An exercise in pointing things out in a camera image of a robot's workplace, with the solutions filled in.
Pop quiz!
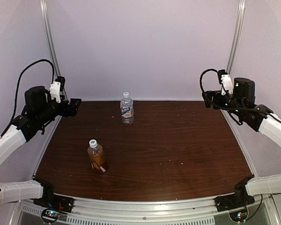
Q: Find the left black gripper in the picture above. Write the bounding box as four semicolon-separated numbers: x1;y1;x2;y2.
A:
37;95;81;124

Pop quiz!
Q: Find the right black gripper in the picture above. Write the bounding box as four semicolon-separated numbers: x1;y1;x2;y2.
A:
202;90;245;117

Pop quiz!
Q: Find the brown tea bottle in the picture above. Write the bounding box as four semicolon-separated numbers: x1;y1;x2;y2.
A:
87;143;109;173

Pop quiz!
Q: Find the white tea bottle cap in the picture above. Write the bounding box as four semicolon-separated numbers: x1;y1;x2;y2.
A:
89;139;98;148

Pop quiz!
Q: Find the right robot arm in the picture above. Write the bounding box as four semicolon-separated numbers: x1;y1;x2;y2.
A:
202;77;281;207

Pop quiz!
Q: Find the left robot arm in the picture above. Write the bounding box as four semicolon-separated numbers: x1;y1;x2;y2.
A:
0;82;81;208

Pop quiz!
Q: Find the clear water bottle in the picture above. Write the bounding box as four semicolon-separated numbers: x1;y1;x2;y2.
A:
120;96;134;125

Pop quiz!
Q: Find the white water bottle cap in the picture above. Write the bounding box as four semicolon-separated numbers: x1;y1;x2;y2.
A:
123;92;129;98

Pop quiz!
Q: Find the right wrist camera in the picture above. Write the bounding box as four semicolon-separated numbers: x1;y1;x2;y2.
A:
218;69;233;96

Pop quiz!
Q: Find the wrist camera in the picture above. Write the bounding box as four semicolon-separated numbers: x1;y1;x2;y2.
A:
218;69;233;96
49;76;65;103

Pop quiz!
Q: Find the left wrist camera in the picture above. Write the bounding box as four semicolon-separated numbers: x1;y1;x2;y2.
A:
49;76;65;103

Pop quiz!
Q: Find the left black braided cable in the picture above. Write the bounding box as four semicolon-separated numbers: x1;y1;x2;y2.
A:
0;59;56;146

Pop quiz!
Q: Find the black braided cable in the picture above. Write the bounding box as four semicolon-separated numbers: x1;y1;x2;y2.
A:
200;68;281;132
0;59;56;146

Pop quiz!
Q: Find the right black braided cable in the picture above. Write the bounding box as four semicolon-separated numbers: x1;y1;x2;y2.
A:
200;68;281;132

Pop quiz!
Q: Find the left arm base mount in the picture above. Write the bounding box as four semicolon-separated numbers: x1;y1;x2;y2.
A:
33;178;74;225

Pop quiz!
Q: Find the right aluminium frame post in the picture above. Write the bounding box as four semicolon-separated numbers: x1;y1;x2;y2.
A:
227;0;246;74

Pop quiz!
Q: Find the aluminium frame post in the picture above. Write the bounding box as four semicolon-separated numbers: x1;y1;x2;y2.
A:
39;0;68;101
227;0;246;74

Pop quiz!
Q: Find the front aluminium rail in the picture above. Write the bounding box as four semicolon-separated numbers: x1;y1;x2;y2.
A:
14;194;279;225

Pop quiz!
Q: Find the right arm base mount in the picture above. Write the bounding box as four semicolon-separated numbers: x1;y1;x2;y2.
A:
214;177;255;223

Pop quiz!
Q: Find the left aluminium frame post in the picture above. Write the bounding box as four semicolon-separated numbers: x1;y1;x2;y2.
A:
39;0;68;101

